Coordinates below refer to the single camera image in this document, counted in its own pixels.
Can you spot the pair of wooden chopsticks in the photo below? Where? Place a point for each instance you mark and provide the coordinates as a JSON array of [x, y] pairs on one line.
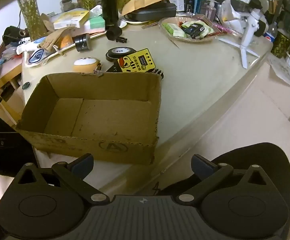
[[150, 25]]

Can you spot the thin wooden skewer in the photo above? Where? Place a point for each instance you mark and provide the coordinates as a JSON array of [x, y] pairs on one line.
[[172, 42]]

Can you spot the white gimbal tripod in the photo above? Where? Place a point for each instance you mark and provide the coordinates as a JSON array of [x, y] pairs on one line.
[[247, 37]]

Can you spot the yellow duck-print device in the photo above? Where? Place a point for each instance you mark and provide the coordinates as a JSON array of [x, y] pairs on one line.
[[140, 60]]

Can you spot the clear wrapped pack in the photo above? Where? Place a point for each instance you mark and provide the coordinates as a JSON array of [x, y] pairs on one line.
[[96, 11]]

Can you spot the brown paper envelope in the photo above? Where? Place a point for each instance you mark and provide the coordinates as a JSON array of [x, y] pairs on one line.
[[145, 1]]

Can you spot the white plate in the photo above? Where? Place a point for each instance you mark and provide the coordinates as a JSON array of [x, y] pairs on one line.
[[135, 22]]

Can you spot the white paper sheet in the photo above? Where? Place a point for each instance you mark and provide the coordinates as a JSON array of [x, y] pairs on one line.
[[282, 72]]

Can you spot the glass vase with dried flowers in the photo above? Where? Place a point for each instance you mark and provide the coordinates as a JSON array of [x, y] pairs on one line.
[[31, 17]]

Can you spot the small black box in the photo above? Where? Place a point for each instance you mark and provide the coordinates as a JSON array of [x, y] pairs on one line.
[[113, 69]]

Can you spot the blue goggles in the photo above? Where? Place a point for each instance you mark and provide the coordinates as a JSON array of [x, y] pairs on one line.
[[32, 58]]

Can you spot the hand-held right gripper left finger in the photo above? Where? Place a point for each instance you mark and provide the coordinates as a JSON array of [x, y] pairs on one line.
[[81, 167]]

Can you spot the yellow and white box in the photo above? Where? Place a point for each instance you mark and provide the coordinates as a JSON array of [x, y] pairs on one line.
[[71, 18]]

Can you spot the black tape roll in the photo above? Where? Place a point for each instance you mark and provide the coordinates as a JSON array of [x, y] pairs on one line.
[[112, 55]]

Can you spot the black studded item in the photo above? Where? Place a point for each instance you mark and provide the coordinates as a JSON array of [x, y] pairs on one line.
[[156, 73]]

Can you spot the dark green round cap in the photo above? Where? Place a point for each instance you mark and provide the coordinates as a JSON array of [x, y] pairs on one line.
[[26, 86]]

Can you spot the orange packet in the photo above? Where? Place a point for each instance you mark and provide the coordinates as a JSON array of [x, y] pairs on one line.
[[66, 42]]

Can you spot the pink liquid bottle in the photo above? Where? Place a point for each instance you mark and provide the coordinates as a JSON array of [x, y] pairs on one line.
[[211, 12]]

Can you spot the white tube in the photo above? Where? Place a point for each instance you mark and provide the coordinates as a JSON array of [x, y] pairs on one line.
[[27, 46]]

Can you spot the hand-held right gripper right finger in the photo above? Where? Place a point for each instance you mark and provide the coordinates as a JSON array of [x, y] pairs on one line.
[[201, 166]]

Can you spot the green tissue pack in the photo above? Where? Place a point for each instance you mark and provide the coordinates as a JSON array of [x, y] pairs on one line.
[[97, 22]]

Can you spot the white tray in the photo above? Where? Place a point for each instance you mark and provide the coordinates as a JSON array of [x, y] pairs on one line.
[[122, 24]]

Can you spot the shiba dog plush toy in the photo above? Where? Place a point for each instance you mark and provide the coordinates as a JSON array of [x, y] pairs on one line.
[[85, 63]]

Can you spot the black zip case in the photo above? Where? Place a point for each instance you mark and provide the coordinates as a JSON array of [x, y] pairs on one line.
[[154, 12]]

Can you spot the green packet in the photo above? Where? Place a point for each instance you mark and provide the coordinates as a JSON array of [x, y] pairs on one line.
[[174, 30]]

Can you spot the pink straw pack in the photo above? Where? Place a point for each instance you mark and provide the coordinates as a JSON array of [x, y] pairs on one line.
[[224, 28]]

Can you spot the cola bottle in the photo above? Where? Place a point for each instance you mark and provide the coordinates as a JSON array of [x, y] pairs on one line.
[[271, 36]]

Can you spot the glass bowl of packets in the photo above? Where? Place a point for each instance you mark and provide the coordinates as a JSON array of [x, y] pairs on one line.
[[199, 40]]

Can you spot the black thermos bottle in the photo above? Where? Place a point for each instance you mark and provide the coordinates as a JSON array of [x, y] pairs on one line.
[[109, 5]]

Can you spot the brown cardboard box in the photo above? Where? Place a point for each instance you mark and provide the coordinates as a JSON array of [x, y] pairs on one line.
[[110, 120]]

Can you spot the black chair seat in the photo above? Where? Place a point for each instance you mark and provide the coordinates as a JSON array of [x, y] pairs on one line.
[[259, 155]]

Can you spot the wooden side table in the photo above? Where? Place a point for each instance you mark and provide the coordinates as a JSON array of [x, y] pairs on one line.
[[7, 72]]

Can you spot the black packet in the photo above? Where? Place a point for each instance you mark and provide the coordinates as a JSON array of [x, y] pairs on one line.
[[193, 30]]

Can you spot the white plastic bag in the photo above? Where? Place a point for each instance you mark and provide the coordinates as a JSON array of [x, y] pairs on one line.
[[231, 15]]

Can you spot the small black connector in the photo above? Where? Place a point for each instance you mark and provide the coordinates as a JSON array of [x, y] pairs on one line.
[[121, 39]]

